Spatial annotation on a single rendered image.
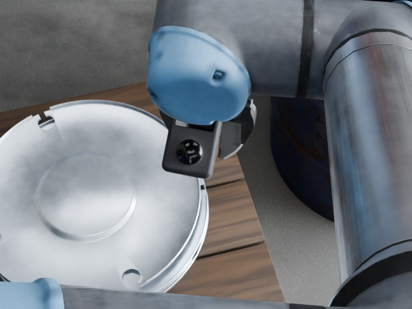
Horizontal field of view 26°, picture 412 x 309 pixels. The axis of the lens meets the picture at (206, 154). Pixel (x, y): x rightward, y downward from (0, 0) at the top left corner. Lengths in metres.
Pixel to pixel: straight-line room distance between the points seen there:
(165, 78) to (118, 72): 1.10
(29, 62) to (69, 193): 0.65
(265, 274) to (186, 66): 0.54
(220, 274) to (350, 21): 0.54
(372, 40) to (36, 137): 0.68
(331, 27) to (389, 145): 0.18
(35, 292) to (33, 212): 0.82
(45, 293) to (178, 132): 0.50
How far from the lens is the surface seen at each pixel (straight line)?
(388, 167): 0.46
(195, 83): 0.62
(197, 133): 0.81
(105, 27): 1.79
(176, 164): 0.81
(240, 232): 1.14
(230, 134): 0.91
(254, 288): 1.11
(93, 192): 1.14
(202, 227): 1.12
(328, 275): 1.51
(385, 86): 0.54
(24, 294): 0.33
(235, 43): 0.63
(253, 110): 0.88
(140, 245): 1.11
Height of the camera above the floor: 1.37
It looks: 59 degrees down
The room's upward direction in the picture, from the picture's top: straight up
